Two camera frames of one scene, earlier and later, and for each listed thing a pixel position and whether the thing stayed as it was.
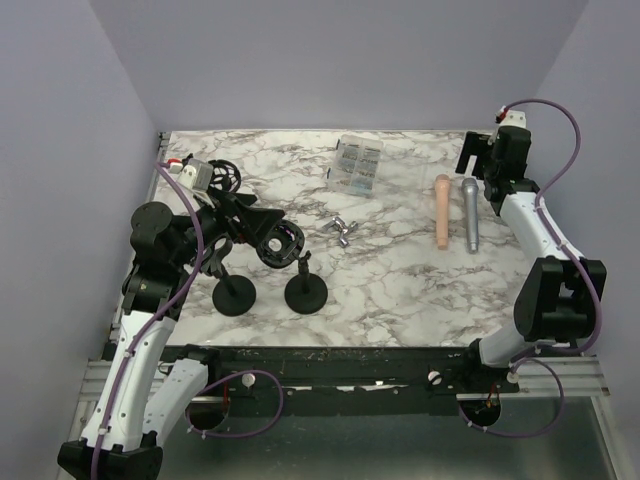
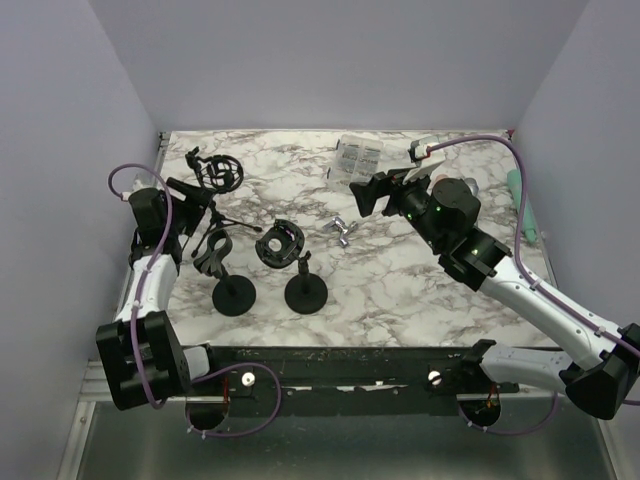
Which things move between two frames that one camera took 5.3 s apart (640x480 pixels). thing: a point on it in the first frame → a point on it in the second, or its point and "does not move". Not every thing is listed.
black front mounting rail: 386,381 does not move
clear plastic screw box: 355,165 does not move
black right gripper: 477,144 → 384,184
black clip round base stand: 233,295 does not move
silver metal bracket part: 339,224 does not move
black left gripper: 254,222 → 197,199
